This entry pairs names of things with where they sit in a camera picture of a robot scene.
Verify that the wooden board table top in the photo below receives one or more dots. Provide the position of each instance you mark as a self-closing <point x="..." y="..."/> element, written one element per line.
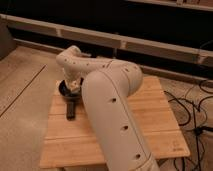
<point x="72" y="143"/>

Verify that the black ceramic bowl pan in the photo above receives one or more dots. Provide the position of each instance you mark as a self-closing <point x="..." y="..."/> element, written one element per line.
<point x="70" y="98"/>

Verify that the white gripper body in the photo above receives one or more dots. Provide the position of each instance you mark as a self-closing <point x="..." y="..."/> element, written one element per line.
<point x="69" y="77"/>

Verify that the metal rail frame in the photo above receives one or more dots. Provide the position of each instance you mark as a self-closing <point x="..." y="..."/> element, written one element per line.
<point x="137" y="45"/>

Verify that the white plastic bottle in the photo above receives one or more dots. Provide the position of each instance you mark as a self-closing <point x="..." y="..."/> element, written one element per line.
<point x="74" y="86"/>

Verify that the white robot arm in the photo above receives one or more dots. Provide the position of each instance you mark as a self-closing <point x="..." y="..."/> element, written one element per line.
<point x="105" y="85"/>

